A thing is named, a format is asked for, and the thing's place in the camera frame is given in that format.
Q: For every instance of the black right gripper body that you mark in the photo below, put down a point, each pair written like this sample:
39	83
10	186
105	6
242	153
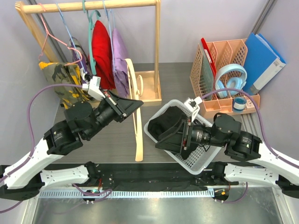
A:
196	134

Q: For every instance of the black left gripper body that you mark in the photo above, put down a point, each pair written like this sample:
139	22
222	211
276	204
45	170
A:
106	113

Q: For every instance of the beige wooden hanger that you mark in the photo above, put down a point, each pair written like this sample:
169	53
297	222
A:
134	94

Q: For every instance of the black trousers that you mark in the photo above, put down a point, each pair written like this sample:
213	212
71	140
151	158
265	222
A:
161	124

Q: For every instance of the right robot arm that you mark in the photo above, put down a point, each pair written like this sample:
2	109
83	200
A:
276	168

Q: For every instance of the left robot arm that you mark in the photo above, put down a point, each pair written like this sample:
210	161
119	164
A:
26	178

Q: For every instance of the teal plastic hanger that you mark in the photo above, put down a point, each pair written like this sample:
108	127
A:
91	26

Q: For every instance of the white plastic mesh basket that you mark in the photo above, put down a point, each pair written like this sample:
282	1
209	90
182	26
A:
200	158

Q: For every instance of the wooden clothes rack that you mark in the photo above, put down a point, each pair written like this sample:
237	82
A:
150	90

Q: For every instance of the blue tape roll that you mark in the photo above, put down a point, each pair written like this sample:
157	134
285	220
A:
239	104

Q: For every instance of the small white box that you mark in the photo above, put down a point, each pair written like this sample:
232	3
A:
250	105

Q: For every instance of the camouflage garment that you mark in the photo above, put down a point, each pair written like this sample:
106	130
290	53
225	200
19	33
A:
59	73

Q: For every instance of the peach plastic file organizer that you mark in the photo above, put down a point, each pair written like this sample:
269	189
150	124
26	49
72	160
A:
219	65

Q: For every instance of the light blue headphones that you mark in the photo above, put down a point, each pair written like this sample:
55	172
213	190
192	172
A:
233	82

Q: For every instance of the red garment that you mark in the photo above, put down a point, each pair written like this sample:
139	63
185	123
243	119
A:
102	54

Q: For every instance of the red folder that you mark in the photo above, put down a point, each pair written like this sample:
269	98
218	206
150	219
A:
209	56

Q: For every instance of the blue binder folder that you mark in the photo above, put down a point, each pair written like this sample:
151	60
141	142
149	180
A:
262	63

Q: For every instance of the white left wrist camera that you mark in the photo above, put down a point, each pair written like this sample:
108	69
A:
93	88

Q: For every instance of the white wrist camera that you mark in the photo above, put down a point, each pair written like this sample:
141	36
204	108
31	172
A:
93	88
193	106

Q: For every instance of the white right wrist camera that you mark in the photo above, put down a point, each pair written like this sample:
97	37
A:
193	106

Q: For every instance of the light blue wire hanger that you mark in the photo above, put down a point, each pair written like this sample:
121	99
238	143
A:
108	12

